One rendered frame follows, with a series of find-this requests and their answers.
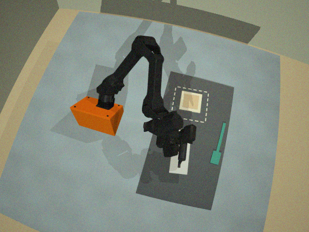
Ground dark grey rectangular mat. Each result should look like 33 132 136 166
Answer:
136 72 234 210

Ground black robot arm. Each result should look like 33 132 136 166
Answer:
96 35 183 158

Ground green small trowel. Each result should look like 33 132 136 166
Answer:
210 123 226 165

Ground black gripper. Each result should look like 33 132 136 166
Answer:
156 124 197 148

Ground cream square tile with dark centre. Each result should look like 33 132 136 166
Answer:
179 91 202 113

